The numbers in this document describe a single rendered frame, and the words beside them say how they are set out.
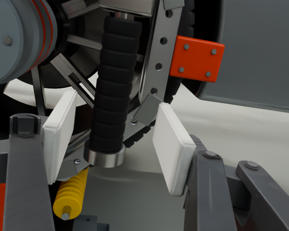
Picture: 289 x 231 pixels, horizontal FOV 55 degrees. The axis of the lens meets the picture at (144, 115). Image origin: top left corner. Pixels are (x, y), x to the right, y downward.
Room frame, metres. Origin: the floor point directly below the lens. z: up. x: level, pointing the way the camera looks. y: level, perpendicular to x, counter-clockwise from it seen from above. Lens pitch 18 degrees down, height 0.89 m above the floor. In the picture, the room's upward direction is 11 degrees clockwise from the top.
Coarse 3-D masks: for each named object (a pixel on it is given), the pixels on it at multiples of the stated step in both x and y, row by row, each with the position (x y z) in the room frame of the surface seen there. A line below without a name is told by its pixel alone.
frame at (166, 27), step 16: (160, 0) 0.49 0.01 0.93; (176, 0) 0.49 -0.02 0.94; (160, 16) 0.49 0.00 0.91; (176, 16) 0.49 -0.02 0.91; (160, 32) 0.49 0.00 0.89; (176, 32) 0.49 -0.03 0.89; (160, 48) 0.49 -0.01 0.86; (144, 64) 0.53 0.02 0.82; (160, 64) 0.53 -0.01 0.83; (144, 80) 0.49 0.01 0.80; (160, 80) 0.49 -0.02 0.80; (144, 96) 0.49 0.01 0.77; (160, 96) 0.49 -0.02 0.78; (128, 112) 0.49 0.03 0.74; (144, 112) 0.48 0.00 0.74; (128, 128) 0.48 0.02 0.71; (80, 144) 0.48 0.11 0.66; (64, 160) 0.47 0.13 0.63; (80, 160) 0.48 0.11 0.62; (64, 176) 0.46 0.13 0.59
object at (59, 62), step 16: (48, 0) 0.60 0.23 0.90; (80, 0) 0.57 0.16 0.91; (64, 16) 0.56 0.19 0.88; (64, 32) 0.56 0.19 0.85; (144, 32) 0.65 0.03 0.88; (64, 48) 0.57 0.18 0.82; (96, 48) 0.57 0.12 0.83; (144, 48) 0.62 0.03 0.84; (64, 64) 0.56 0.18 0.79; (32, 80) 0.55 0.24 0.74; (80, 80) 0.57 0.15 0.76; (0, 96) 0.55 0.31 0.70; (80, 96) 0.57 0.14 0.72; (0, 112) 0.63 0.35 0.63; (16, 112) 0.67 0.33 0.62; (32, 112) 0.70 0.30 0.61; (48, 112) 0.73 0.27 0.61; (80, 112) 0.70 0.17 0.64; (0, 128) 0.56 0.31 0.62; (80, 128) 0.58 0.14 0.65
